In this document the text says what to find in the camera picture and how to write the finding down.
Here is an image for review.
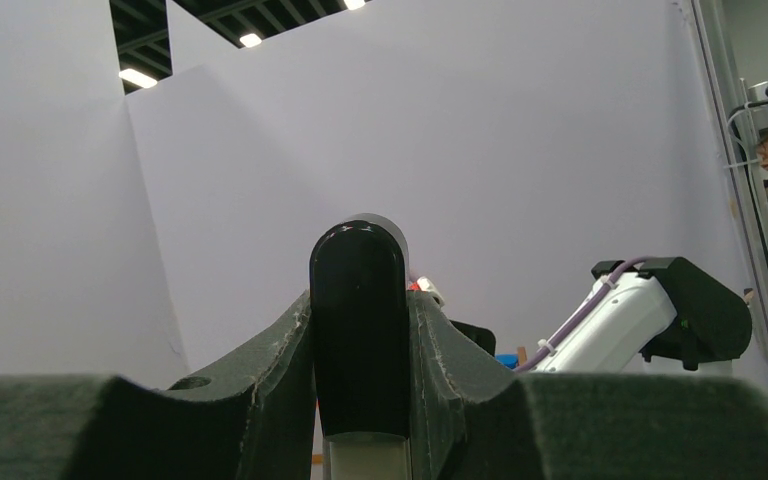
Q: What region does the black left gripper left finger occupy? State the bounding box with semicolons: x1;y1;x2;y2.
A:
0;295;312;479

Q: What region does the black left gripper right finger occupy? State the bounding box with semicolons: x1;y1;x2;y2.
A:
409;292;768;479

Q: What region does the long black silver stapler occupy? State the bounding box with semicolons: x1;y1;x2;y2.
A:
309;213;412;479

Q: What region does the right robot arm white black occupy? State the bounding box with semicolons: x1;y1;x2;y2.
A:
517;257;753;373

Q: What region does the blue small box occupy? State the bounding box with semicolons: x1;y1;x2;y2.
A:
495;354;519;370

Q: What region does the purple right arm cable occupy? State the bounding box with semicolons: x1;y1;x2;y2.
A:
515;256;654;374

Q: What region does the aluminium frame post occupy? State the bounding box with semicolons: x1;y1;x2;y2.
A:
690;1;768;376

